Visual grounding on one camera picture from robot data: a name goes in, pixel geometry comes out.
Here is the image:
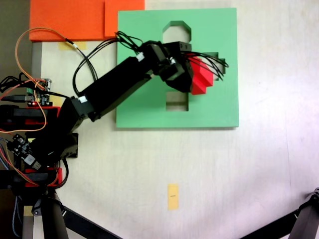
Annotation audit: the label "thin orange wire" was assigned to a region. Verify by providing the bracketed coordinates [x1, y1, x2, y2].
[14, 27, 69, 87]

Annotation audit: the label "black gripper cable loops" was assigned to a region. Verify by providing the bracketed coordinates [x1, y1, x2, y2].
[183, 50, 229, 82]

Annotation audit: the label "large orange foam block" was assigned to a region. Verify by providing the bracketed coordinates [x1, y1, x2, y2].
[29, 0, 106, 42]

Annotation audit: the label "green shape sorting board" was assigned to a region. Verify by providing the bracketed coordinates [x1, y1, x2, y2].
[116, 7, 240, 130]

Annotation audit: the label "yellow tape marker with line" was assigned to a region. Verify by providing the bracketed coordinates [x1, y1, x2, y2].
[167, 183, 179, 211]

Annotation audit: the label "small orange foam block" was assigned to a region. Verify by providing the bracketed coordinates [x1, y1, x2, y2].
[104, 0, 146, 38]

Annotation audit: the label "wide yellow tape strip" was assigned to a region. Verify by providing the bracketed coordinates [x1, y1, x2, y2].
[58, 41, 87, 51]

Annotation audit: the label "black circuit board with chips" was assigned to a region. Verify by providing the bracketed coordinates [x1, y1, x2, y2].
[6, 133, 42, 171]

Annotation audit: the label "red black table clamp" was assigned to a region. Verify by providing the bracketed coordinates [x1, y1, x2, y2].
[0, 166, 63, 188]
[0, 104, 62, 133]

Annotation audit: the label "long black arm cable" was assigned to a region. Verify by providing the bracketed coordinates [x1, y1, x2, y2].
[64, 30, 145, 98]

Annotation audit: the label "black usb cable plug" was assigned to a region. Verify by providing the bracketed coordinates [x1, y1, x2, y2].
[0, 94, 27, 102]

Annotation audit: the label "red cross columnar block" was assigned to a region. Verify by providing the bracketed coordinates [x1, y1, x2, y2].
[187, 56, 215, 96]

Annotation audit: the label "green circuit board with wires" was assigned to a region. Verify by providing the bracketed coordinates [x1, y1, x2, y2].
[26, 78, 53, 107]

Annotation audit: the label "black tripod leg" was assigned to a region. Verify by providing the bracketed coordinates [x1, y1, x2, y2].
[61, 205, 123, 239]
[31, 190, 69, 239]
[239, 187, 319, 239]

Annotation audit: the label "square yellow tape piece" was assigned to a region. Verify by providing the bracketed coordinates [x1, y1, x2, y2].
[51, 95, 64, 108]

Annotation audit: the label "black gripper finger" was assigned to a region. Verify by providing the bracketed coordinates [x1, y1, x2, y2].
[183, 52, 194, 75]
[166, 71, 194, 94]

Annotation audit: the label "blue braided cable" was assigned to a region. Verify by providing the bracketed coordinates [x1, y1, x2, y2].
[11, 195, 22, 238]

